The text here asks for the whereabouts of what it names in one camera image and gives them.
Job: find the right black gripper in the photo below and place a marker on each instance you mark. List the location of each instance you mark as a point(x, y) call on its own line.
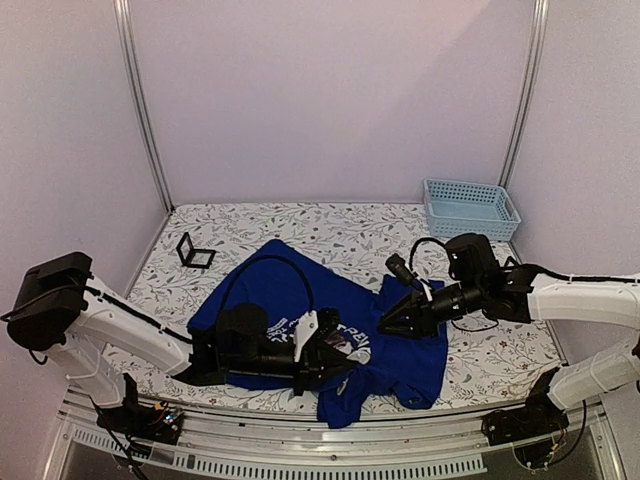
point(423, 322)

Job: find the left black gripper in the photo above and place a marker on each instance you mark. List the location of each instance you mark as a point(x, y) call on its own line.
point(321, 364)

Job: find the blue printed t-shirt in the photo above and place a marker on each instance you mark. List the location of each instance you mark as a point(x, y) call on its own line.
point(285, 283)

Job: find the round light blue brooch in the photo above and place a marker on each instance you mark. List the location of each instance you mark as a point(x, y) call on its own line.
point(361, 356)

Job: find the black brooch box silver brooch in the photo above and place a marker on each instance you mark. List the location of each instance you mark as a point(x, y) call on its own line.
point(510, 262)

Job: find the light blue plastic basket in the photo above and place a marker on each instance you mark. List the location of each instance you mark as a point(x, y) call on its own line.
point(454, 207)

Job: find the black brooch box yellow brooch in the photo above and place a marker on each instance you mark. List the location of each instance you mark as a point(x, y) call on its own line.
point(192, 257)

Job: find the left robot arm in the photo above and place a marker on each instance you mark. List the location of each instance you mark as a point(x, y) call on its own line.
point(62, 309)

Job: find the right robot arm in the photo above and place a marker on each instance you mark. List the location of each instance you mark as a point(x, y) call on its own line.
point(592, 299)

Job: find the floral patterned tablecloth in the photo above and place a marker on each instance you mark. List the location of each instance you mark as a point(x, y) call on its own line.
point(487, 365)

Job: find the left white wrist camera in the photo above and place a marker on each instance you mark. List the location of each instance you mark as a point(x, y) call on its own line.
point(313, 326)

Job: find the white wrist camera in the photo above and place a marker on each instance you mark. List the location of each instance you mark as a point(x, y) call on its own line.
point(398, 267)
point(313, 326)

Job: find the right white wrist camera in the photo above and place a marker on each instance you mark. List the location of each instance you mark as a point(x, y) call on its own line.
point(398, 267)

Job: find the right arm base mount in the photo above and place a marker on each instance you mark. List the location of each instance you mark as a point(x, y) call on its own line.
point(525, 427)

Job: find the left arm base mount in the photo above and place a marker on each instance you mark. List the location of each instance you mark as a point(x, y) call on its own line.
point(160, 423)

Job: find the right aluminium frame post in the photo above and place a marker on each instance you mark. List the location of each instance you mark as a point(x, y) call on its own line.
point(527, 90)

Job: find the aluminium frame post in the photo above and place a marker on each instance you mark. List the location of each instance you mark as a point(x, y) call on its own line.
point(527, 90)
point(133, 73)

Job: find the left aluminium frame post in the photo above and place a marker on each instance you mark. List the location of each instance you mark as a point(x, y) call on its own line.
point(133, 73)

